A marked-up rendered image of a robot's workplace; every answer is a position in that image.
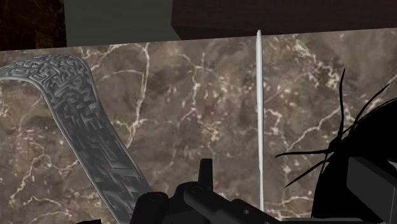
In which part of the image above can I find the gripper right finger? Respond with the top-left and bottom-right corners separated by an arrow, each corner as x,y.
345,156 -> 397,224

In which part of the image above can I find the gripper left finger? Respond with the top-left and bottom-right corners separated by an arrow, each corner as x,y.
129,158 -> 281,224

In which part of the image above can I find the black spiky object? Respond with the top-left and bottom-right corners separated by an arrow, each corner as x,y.
274,68 -> 397,223

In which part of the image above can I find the thin white rod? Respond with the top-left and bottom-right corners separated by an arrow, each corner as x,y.
255,29 -> 265,213

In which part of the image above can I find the grey maze-patterned curved band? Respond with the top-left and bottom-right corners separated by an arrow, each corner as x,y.
0,53 -> 153,224

